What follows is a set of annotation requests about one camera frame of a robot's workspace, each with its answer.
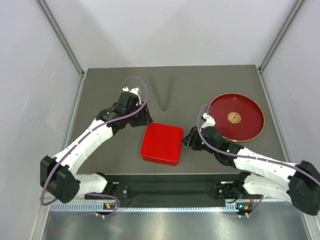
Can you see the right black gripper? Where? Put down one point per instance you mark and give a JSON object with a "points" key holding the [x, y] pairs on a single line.
{"points": [[190, 141]]}

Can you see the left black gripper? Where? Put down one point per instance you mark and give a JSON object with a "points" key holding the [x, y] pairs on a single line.
{"points": [[145, 117]]}

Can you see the red square box lid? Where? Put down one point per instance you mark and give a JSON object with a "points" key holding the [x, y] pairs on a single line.
{"points": [[162, 141]]}

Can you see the red chocolate box tray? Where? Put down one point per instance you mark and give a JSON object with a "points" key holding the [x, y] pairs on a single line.
{"points": [[162, 161]]}

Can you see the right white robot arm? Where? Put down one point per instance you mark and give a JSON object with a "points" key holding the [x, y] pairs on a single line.
{"points": [[297, 184]]}

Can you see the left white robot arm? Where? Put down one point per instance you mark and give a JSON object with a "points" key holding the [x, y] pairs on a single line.
{"points": [[58, 174]]}

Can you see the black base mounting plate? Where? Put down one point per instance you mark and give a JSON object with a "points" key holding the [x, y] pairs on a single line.
{"points": [[217, 186]]}

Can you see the round red plate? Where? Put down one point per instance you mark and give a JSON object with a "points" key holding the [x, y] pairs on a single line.
{"points": [[237, 117]]}

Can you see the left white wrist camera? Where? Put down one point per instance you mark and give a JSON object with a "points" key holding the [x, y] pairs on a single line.
{"points": [[136, 91]]}

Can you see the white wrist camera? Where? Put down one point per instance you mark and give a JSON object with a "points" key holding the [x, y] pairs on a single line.
{"points": [[207, 121], [136, 91]]}

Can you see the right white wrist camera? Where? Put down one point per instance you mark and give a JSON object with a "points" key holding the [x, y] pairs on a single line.
{"points": [[207, 121]]}

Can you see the aluminium front rail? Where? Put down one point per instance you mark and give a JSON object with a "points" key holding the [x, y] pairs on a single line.
{"points": [[107, 204]]}

